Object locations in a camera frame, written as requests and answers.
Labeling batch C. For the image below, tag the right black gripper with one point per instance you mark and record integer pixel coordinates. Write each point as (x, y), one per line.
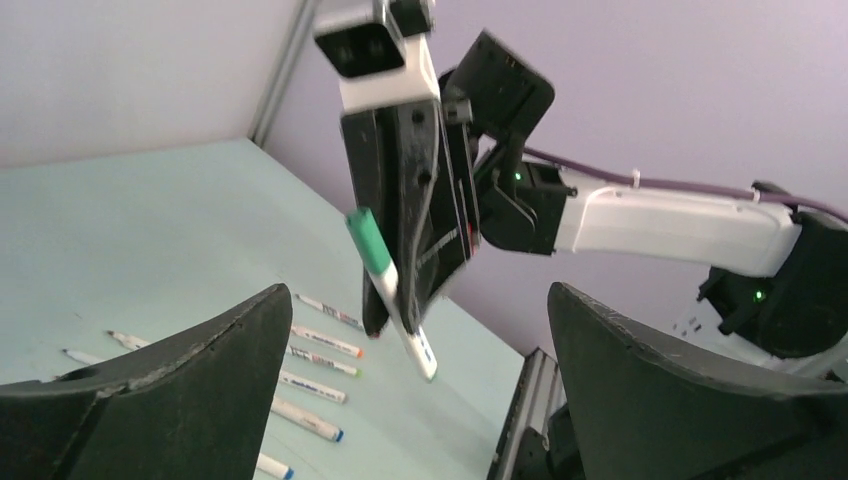
(437, 220)

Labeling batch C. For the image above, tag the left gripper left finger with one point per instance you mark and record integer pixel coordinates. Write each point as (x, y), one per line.
(190, 406)

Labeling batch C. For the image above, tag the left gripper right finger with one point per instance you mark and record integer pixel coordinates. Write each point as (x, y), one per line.
(648, 405)

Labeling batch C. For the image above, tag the teal cap marker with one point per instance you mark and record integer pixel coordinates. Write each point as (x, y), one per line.
(384, 276)

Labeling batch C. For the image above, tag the orange cap marker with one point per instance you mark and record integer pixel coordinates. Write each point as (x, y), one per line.
(328, 341)

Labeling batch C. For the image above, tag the purple cap marker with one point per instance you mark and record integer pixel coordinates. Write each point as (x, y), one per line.
(330, 311)

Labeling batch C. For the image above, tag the light blue marker body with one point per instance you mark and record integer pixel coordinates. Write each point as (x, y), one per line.
(273, 467)

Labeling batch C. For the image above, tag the green cap marker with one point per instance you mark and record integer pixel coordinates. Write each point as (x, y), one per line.
(324, 361)

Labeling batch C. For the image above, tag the dark blue cap marker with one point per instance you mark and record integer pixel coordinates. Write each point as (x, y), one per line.
(82, 357)

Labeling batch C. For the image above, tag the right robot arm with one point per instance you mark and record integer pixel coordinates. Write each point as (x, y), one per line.
(776, 293)

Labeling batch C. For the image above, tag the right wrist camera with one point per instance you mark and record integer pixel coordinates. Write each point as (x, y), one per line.
(380, 52)

